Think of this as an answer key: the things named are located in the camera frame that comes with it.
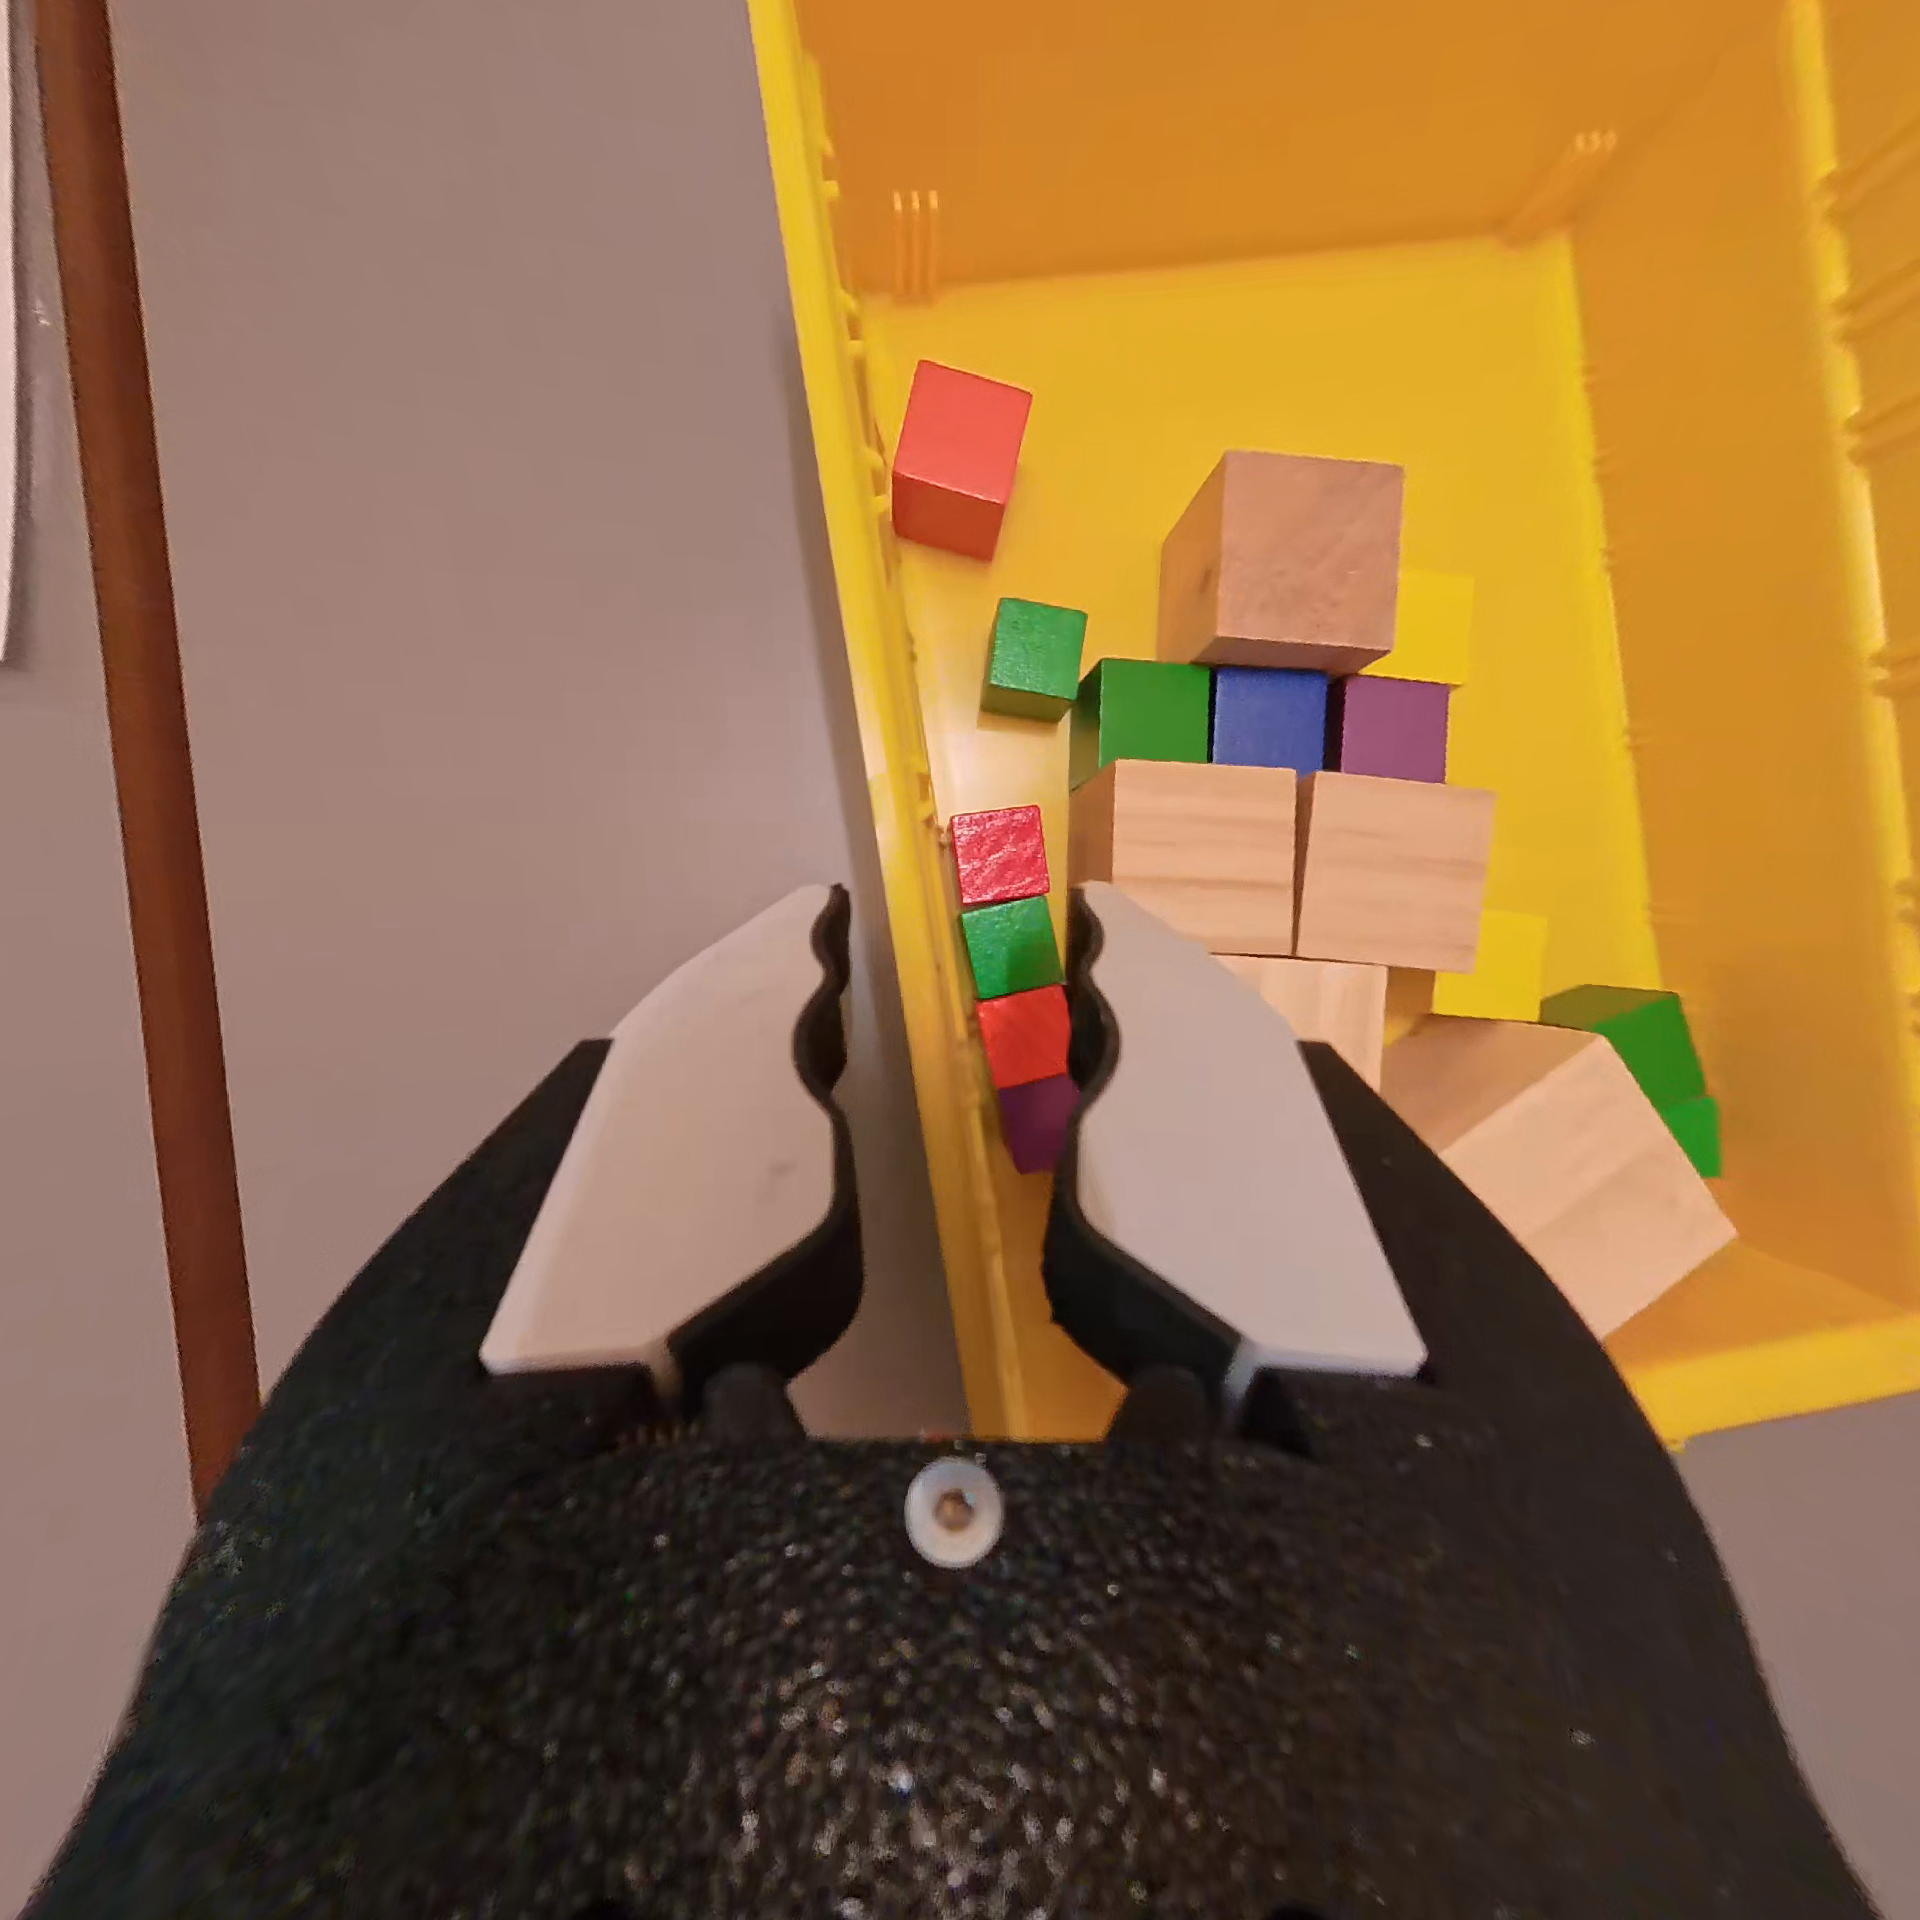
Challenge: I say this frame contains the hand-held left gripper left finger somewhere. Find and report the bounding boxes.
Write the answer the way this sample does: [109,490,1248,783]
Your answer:
[483,885,863,1408]

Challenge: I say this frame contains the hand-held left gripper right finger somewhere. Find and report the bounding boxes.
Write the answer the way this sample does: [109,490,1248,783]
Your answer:
[1045,881,1426,1425]

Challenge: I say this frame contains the pile of wooden cubes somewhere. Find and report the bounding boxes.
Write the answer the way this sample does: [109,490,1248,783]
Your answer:
[891,359,1739,1344]

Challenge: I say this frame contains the yellow plastic box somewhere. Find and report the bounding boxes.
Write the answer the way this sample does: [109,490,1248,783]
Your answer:
[744,0,1920,1449]

